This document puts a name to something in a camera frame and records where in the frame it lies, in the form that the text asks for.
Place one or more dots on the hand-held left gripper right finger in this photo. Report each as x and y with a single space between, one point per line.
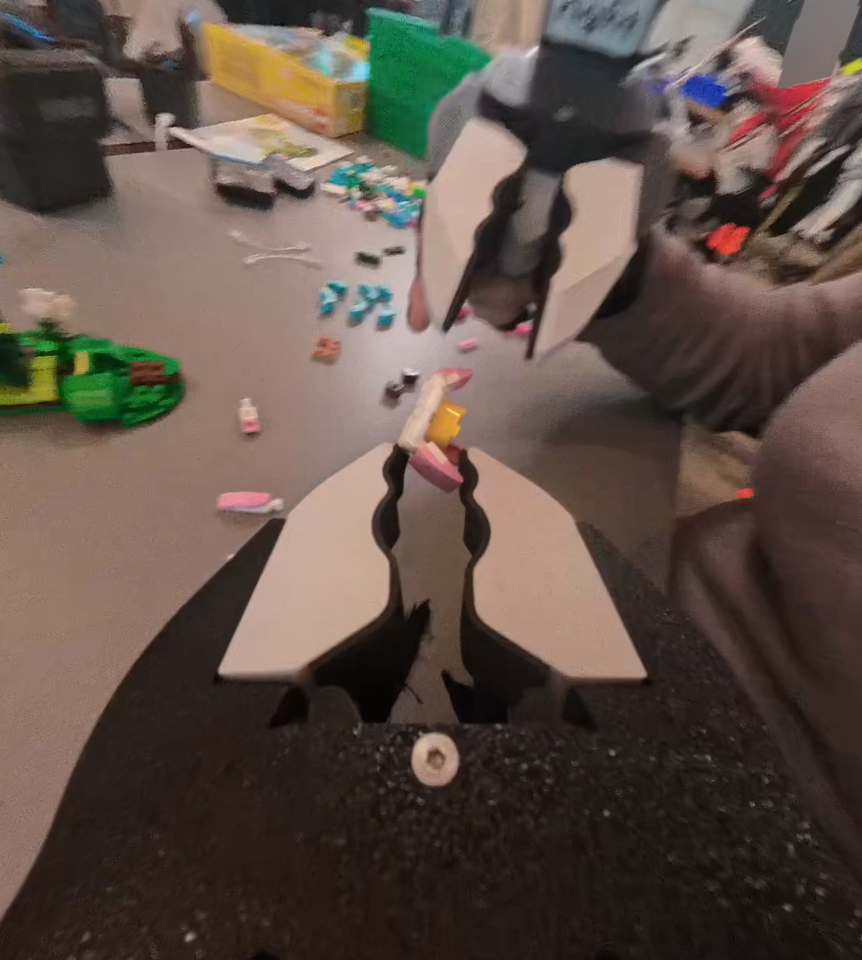
551 592

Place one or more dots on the lego flower model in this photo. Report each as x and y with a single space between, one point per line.
100 382

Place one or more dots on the clear lego stem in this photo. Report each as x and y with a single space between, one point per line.
281 259
266 241

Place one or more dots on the brown lego plate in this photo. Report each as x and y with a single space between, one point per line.
326 350

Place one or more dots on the stack of green plastic trays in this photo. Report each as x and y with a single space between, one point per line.
416 75

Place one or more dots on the black camera battery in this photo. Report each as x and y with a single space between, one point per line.
244 187
294 178

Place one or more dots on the blue plastic bin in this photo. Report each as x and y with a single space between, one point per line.
705 91

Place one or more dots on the pink and white lego petal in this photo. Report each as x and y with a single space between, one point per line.
250 502
249 416

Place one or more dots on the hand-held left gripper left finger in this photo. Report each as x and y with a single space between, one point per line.
311 592

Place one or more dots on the person's right hand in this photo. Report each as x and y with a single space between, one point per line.
502 300

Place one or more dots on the yellow lego box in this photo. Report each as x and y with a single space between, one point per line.
281 75

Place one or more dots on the pink lego flower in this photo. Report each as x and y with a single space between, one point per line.
442 420

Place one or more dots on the person's right forearm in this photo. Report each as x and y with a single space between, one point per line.
738 337

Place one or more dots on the cluster of teal curved bricks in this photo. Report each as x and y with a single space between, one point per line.
359 300

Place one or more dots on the pile of mixed lego pieces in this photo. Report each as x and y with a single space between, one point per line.
378 191

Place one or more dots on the red and white cloth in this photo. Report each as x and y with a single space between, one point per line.
776 112

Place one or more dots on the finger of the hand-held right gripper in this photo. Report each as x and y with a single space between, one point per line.
603 225
461 195

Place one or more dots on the lego instruction booklet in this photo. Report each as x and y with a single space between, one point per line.
266 139

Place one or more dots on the black battery charger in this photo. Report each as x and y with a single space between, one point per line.
168 97

